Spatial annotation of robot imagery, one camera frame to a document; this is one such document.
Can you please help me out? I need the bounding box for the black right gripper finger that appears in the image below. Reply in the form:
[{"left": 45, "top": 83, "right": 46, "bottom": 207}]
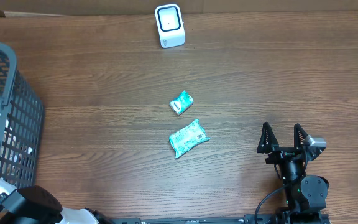
[
  {"left": 257, "top": 122, "right": 279, "bottom": 153},
  {"left": 294, "top": 123, "right": 309, "bottom": 149}
]

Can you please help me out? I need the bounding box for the green wet wipes pack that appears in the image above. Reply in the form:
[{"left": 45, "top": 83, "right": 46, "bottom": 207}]
[{"left": 169, "top": 119, "right": 210, "bottom": 159}]

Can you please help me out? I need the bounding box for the small teal tissue pack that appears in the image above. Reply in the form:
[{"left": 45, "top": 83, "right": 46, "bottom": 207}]
[{"left": 169, "top": 90, "right": 194, "bottom": 116}]

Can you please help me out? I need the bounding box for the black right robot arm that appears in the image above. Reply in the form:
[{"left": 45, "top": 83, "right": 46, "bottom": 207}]
[{"left": 253, "top": 122, "right": 330, "bottom": 224}]

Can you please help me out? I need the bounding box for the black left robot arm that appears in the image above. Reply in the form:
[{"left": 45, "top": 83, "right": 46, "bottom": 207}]
[{"left": 0, "top": 178, "right": 113, "bottom": 224}]

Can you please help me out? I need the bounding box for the white barcode scanner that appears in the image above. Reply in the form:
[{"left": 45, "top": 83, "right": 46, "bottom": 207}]
[{"left": 155, "top": 4, "right": 186, "bottom": 49}]

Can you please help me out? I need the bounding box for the grey plastic mesh basket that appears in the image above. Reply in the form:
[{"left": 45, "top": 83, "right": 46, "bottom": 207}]
[{"left": 0, "top": 43, "right": 45, "bottom": 188}]

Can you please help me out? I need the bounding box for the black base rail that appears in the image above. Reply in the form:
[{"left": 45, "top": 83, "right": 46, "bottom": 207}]
[{"left": 110, "top": 214, "right": 331, "bottom": 224}]

